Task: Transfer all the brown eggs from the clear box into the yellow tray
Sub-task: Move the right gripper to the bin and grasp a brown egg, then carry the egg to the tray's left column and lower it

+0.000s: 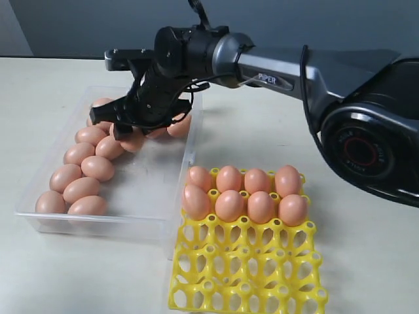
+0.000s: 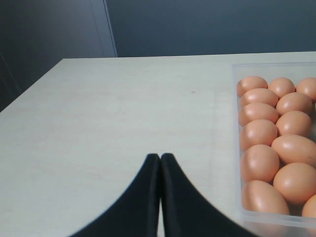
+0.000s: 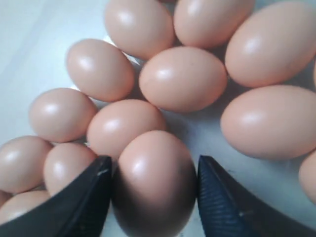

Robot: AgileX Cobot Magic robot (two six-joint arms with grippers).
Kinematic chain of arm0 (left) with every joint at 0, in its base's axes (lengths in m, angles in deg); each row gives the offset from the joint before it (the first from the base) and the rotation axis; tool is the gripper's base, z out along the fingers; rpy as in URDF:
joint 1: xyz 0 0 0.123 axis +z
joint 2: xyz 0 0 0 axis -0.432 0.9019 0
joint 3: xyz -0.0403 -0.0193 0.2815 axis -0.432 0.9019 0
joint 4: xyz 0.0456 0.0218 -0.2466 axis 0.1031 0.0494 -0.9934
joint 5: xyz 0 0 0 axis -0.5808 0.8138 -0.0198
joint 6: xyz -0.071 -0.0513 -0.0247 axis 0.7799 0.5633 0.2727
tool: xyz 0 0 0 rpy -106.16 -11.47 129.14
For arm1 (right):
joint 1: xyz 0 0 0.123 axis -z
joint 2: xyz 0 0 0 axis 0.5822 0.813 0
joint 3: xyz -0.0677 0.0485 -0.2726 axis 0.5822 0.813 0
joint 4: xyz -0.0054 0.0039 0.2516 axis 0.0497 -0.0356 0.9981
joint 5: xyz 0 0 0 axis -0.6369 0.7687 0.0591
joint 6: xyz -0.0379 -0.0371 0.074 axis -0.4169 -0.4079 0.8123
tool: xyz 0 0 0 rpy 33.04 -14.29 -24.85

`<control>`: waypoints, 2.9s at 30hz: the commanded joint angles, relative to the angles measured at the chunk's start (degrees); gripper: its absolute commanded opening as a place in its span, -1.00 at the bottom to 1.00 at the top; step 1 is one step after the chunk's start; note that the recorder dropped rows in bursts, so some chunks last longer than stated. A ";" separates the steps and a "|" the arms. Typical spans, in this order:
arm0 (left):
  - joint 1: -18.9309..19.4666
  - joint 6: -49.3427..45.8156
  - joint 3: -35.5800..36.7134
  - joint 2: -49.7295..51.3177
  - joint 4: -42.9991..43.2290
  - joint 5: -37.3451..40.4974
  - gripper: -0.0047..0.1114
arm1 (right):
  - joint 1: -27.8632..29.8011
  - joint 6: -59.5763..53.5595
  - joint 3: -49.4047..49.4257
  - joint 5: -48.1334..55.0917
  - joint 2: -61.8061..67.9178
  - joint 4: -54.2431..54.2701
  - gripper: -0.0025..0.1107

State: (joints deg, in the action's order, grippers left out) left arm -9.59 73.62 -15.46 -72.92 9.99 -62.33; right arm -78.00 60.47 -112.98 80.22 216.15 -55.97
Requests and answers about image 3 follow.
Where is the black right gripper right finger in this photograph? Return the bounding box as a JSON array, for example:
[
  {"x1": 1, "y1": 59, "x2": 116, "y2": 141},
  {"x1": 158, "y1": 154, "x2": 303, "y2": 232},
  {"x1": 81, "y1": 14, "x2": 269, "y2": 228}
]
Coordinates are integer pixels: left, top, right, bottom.
[{"x1": 197, "y1": 156, "x2": 316, "y2": 237}]

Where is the brown egg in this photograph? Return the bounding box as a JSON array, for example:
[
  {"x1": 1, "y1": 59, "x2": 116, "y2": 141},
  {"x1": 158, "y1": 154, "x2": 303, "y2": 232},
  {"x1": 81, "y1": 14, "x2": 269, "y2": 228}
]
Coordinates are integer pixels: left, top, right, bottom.
[
  {"x1": 112, "y1": 130, "x2": 197, "y2": 237},
  {"x1": 104, "y1": 0, "x2": 175, "y2": 60},
  {"x1": 139, "y1": 46, "x2": 228, "y2": 113},
  {"x1": 0, "y1": 136, "x2": 53, "y2": 194},
  {"x1": 220, "y1": 85, "x2": 316, "y2": 160},
  {"x1": 43, "y1": 143, "x2": 97, "y2": 196},
  {"x1": 0, "y1": 191, "x2": 50, "y2": 224},
  {"x1": 299, "y1": 151, "x2": 316, "y2": 204},
  {"x1": 173, "y1": 0, "x2": 255, "y2": 49},
  {"x1": 86, "y1": 99, "x2": 166, "y2": 160},
  {"x1": 28, "y1": 88, "x2": 98, "y2": 143},
  {"x1": 66, "y1": 39, "x2": 135, "y2": 102},
  {"x1": 313, "y1": 60, "x2": 316, "y2": 88},
  {"x1": 0, "y1": 190, "x2": 12, "y2": 207},
  {"x1": 225, "y1": 0, "x2": 316, "y2": 87}
]

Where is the clear plastic egg bin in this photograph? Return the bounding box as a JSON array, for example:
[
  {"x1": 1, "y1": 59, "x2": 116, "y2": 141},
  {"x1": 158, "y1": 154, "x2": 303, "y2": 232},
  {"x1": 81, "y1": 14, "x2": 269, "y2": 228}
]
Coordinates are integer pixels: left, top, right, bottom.
[{"x1": 0, "y1": 0, "x2": 316, "y2": 237}]

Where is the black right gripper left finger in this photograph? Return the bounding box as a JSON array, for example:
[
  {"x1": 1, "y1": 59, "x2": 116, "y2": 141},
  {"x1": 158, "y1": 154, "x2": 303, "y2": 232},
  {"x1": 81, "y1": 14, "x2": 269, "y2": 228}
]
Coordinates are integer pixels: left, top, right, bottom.
[{"x1": 0, "y1": 156, "x2": 112, "y2": 237}]

